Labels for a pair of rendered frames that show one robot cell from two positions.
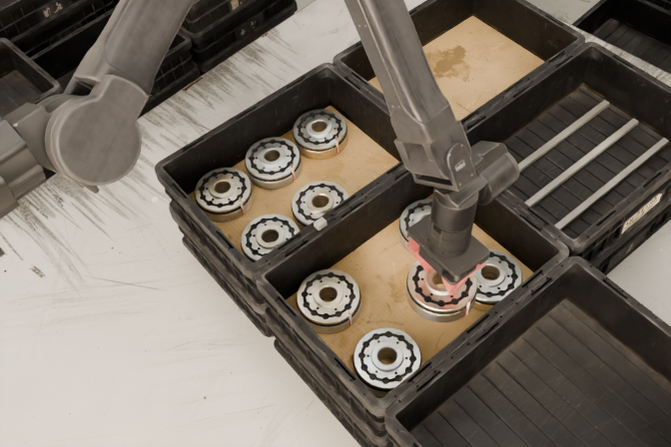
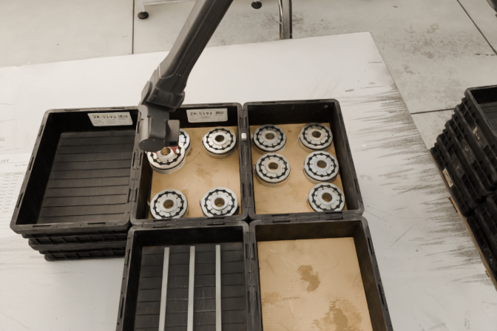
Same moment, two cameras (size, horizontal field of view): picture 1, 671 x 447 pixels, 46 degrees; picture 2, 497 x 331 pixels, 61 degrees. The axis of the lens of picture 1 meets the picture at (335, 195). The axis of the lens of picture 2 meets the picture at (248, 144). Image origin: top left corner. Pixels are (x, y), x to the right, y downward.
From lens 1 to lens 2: 1.30 m
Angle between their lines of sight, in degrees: 64
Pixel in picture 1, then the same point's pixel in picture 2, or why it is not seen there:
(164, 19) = not seen: outside the picture
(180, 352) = not seen: hidden behind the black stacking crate
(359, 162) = (292, 210)
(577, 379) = (99, 206)
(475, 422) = (124, 159)
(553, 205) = (181, 281)
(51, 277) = (342, 93)
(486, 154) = (150, 121)
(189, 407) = not seen: hidden behind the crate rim
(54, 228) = (372, 103)
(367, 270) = (223, 169)
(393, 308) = (196, 165)
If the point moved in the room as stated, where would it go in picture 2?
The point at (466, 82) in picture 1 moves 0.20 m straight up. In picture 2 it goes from (313, 321) to (325, 296)
